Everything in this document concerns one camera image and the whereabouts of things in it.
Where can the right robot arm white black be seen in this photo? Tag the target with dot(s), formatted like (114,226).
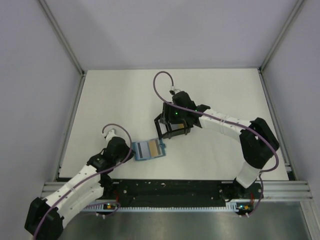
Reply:
(257,141)

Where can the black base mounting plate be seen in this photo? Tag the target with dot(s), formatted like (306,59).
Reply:
(175,202)

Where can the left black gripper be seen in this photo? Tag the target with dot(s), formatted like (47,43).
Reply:
(127,149)

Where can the aluminium frame post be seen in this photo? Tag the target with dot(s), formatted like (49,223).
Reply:
(297,8)
(60,36)

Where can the right aluminium frame post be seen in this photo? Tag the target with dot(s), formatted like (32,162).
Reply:
(297,8)

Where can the black striped card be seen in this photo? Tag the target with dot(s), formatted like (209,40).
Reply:
(143,152)

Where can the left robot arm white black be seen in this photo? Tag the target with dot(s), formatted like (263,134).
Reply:
(47,217)

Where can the blue leather card holder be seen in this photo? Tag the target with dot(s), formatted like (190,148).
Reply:
(162,146)

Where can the aluminium front rail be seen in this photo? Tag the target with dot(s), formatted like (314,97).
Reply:
(287,191)

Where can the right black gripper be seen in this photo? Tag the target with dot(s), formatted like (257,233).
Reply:
(167,110)

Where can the gold credit card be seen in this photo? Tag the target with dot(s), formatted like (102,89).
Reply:
(154,148)

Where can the left aluminium frame post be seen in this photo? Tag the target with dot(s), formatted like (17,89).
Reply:
(60,36)

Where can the black card tray box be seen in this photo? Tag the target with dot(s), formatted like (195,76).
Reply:
(167,130)

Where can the white slotted cable duct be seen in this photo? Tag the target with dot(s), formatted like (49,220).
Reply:
(229,207)

